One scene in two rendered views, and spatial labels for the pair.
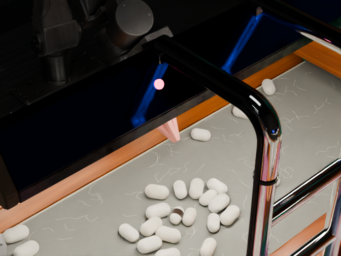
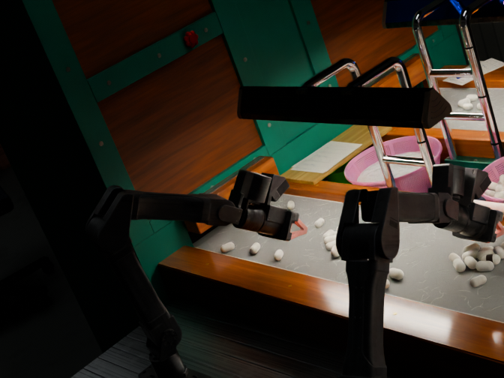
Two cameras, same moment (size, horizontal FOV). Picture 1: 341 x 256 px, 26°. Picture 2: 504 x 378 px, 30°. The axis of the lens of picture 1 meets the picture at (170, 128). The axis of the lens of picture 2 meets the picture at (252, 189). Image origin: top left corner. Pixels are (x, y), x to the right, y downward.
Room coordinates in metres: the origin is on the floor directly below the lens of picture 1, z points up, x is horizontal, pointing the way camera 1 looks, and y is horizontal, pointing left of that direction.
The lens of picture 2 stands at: (0.65, 1.97, 1.73)
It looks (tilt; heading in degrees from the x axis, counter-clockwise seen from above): 21 degrees down; 279
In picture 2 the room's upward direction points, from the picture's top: 21 degrees counter-clockwise
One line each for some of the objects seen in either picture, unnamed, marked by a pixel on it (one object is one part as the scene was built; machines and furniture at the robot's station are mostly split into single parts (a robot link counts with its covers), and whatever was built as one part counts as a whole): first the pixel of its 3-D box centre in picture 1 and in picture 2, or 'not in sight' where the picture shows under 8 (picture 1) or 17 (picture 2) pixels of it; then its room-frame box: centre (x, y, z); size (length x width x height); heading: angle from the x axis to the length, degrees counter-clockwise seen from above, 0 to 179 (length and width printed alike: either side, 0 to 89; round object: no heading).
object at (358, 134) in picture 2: not in sight; (335, 153); (0.78, -0.53, 0.77); 0.33 x 0.15 x 0.01; 42
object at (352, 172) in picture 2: not in sight; (397, 174); (0.63, -0.36, 0.72); 0.27 x 0.27 x 0.10
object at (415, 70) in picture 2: not in sight; (393, 83); (0.56, -0.79, 0.83); 0.30 x 0.06 x 0.07; 42
